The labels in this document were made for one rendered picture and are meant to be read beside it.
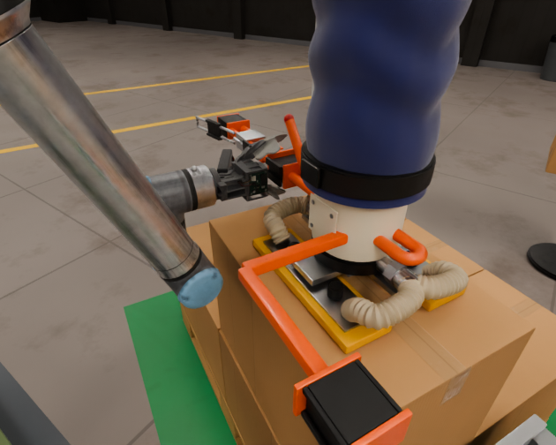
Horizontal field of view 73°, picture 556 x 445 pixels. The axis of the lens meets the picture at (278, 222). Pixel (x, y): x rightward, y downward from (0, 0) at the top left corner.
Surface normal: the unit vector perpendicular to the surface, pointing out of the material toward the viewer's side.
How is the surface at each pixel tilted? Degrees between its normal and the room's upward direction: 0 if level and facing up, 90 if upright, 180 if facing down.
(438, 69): 68
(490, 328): 0
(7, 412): 0
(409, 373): 0
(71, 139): 93
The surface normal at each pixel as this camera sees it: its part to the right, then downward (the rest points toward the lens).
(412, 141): 0.40, 0.29
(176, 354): 0.01, -0.84
